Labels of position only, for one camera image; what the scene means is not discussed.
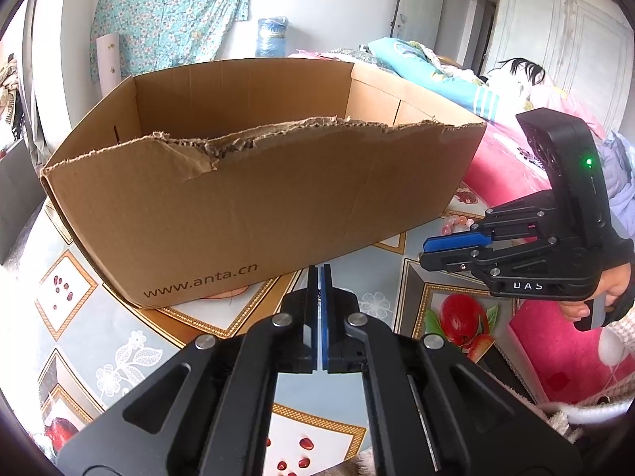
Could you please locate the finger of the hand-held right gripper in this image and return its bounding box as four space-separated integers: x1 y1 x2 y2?
423 192 559 255
418 240 556 283

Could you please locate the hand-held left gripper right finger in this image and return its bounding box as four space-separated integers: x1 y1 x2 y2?
320 264 581 476

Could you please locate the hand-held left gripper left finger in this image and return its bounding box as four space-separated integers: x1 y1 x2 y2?
57 265 321 476

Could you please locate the small pink bead bracelet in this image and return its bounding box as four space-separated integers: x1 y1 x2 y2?
441 214 478 237

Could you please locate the brown cardboard box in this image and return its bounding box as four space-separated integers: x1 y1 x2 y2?
40 57 488 308

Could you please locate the person's right hand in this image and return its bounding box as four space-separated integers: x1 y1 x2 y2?
600 264 635 328

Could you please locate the pomegranate printed tablecloth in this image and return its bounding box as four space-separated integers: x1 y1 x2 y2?
0 178 527 476

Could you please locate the pink floral blanket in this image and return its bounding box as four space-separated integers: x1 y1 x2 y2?
449 84 635 405

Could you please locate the black and white cloth bundle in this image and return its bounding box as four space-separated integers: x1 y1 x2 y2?
489 57 546 92

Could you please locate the white wardrobe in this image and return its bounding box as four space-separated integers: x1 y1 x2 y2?
483 0 635 134

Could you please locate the blue striped pillow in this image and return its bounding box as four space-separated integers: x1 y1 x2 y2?
367 37 502 120

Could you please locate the white door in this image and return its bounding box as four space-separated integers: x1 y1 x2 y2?
397 0 450 53

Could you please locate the blue water jug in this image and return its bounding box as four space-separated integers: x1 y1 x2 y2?
255 16 289 58

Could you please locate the white paper roll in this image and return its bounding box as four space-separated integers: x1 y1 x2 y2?
96 34 122 97

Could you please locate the teal floral hanging cloth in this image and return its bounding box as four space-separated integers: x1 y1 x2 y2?
89 0 251 80

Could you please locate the grey curtain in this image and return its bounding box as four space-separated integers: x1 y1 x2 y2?
20 0 53 159

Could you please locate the pile of woven bags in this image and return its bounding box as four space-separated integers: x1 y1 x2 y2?
0 54 23 132

